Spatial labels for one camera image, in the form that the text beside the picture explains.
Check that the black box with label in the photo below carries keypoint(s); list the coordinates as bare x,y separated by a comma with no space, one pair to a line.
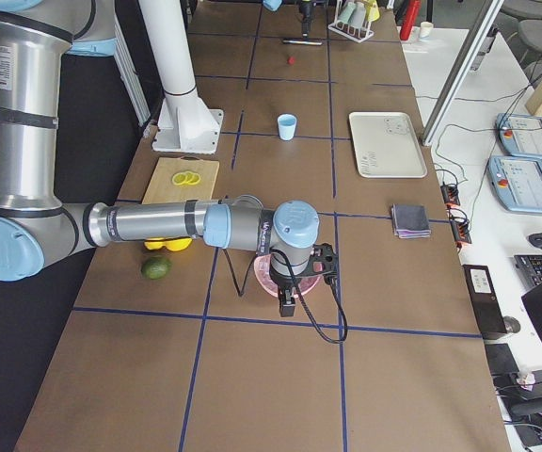
484,302

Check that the pink bowl of ice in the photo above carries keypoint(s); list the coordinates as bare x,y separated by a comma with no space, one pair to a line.
262,265

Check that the bamboo cutting board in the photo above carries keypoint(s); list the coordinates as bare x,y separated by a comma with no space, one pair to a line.
161,190

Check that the orange black power strip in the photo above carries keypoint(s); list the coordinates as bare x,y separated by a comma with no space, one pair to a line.
450,194
460,225

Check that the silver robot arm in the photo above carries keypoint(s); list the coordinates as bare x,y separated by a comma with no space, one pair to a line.
37,229
273,5

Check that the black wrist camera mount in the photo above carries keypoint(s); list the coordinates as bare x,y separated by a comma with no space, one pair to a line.
323,262

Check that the green avocado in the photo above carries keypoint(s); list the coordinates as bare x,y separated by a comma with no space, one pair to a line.
156,267

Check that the red bottle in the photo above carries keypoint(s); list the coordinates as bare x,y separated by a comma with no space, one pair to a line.
412,11

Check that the light blue cup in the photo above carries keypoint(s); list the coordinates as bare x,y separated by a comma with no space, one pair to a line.
286,126

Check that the small white paper cup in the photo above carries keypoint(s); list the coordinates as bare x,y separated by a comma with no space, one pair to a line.
425,30

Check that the upper teach pendant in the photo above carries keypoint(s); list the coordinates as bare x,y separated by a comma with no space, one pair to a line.
520,135

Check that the teach pendant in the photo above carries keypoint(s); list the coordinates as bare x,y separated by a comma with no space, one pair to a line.
517,183
520,135

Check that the aluminium frame post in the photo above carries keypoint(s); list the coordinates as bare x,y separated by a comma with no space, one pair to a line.
467,53

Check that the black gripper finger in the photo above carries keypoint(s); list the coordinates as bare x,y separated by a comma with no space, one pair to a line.
291,305
284,303

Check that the black keyboard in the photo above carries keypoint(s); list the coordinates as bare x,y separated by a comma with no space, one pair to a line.
530,268

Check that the grey folded cloth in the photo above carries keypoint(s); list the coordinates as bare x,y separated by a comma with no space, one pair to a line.
410,221

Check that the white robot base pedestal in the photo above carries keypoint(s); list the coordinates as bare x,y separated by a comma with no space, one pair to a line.
185,123

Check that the steel muddler with black tip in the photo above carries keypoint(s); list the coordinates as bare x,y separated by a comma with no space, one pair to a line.
290,41

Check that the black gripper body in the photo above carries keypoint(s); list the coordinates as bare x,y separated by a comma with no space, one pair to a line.
305,19
283,282

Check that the lower teach pendant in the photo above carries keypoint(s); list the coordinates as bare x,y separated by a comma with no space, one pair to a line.
517,183

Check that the white wire cup rack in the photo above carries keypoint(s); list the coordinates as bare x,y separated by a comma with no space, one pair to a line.
353,19

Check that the cream bear tray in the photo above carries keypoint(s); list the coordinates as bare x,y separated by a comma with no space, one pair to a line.
386,146

